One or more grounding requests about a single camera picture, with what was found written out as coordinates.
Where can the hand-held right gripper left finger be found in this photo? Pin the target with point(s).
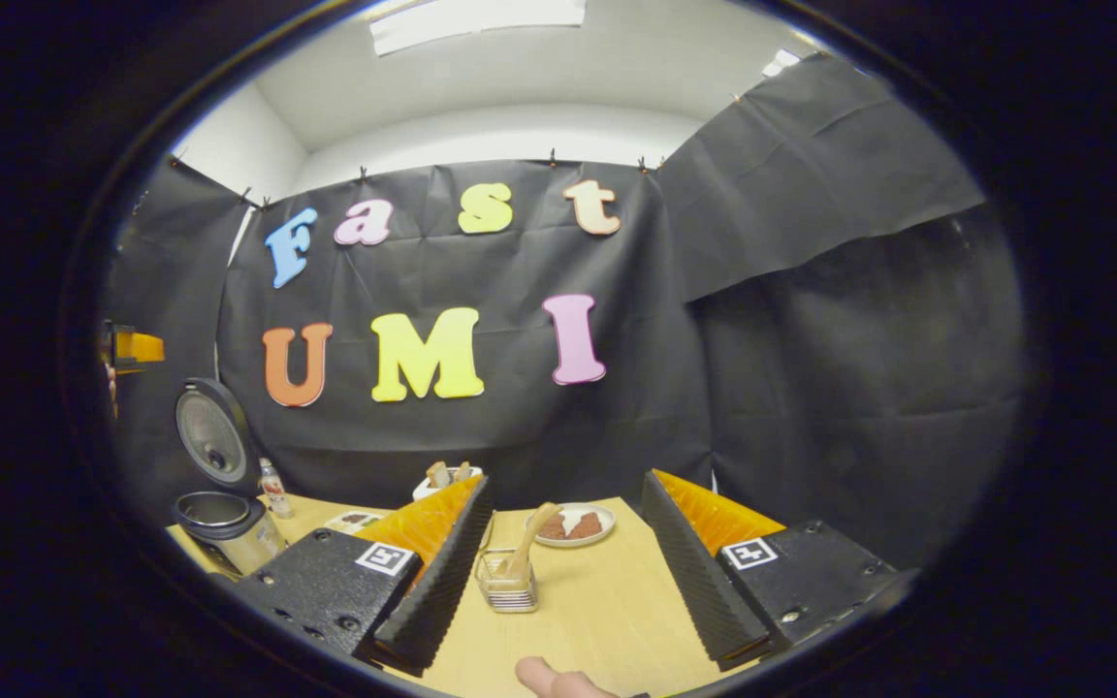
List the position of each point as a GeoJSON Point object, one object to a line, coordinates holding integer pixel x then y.
{"type": "Point", "coordinates": [442, 582]}

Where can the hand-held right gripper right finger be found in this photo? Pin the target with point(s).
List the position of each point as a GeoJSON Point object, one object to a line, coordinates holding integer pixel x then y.
{"type": "Point", "coordinates": [699, 582]}

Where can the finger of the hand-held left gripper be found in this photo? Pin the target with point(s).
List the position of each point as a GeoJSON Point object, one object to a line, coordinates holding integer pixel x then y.
{"type": "Point", "coordinates": [140, 347]}

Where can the wooden spoon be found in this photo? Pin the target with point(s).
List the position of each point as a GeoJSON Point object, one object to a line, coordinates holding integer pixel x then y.
{"type": "Point", "coordinates": [534, 533]}

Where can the black and silver rice cooker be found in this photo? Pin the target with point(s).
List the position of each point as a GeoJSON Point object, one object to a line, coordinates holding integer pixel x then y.
{"type": "Point", "coordinates": [229, 543]}

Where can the white toaster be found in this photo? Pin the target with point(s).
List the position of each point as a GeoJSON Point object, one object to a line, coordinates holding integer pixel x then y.
{"type": "Point", "coordinates": [428, 490]}

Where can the toast bread slice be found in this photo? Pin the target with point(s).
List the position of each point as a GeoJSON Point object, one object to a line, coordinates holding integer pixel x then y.
{"type": "Point", "coordinates": [438, 475]}
{"type": "Point", "coordinates": [462, 471]}

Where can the white divided bean dish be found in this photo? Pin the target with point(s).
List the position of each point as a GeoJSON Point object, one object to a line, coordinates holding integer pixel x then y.
{"type": "Point", "coordinates": [350, 522]}

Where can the brown meat piece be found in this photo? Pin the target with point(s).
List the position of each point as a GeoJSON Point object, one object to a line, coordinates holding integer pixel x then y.
{"type": "Point", "coordinates": [586, 526]}
{"type": "Point", "coordinates": [553, 528]}

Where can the white round plate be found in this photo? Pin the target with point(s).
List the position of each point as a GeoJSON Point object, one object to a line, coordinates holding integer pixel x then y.
{"type": "Point", "coordinates": [573, 543]}

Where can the small clear drink bottle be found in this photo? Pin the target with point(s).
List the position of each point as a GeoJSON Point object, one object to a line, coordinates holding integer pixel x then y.
{"type": "Point", "coordinates": [274, 490]}

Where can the black backdrop cloth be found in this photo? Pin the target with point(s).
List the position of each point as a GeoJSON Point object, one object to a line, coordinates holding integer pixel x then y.
{"type": "Point", "coordinates": [811, 388]}

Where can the large ceiling light panel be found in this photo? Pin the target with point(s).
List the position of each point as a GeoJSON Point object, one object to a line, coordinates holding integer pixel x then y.
{"type": "Point", "coordinates": [476, 24]}

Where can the small ceiling light panel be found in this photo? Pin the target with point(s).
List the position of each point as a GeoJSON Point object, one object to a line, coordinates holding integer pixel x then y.
{"type": "Point", "coordinates": [780, 63]}

